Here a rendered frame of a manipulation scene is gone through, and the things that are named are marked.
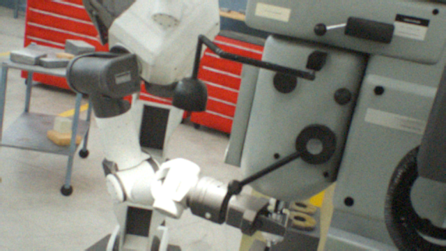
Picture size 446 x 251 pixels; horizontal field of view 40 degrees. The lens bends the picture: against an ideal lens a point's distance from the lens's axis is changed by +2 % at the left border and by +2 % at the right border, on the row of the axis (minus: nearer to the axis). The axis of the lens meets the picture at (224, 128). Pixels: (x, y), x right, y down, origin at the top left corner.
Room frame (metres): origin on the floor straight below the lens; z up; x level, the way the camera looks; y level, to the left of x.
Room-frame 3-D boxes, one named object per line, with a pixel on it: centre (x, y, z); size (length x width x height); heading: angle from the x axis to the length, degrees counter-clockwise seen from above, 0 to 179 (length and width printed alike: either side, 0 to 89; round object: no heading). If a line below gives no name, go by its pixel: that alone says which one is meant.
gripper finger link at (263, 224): (1.13, -0.13, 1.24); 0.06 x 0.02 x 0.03; 70
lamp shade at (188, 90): (1.20, 0.08, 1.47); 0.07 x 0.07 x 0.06
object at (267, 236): (1.16, -0.14, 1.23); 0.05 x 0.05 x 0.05
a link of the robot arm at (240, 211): (1.19, -0.06, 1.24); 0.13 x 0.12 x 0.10; 160
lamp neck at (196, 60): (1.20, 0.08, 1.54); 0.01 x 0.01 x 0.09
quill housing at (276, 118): (1.16, -0.15, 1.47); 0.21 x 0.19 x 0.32; 167
